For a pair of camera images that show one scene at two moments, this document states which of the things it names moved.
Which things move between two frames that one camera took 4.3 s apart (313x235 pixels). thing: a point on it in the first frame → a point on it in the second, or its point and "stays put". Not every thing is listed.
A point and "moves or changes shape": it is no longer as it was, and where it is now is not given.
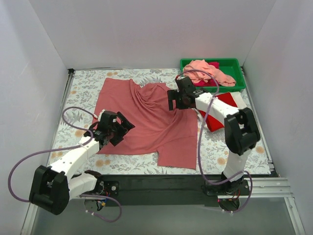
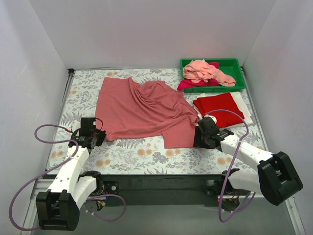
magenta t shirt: [211, 82] stays put
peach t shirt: [198, 70] stays put
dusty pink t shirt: [171, 133] moves or changes shape
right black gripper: [172, 100] → [198, 137]
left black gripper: [123, 128] → [100, 137]
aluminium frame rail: [271, 188] stays put
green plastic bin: [231, 66] stays put
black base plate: [170, 190] stays put
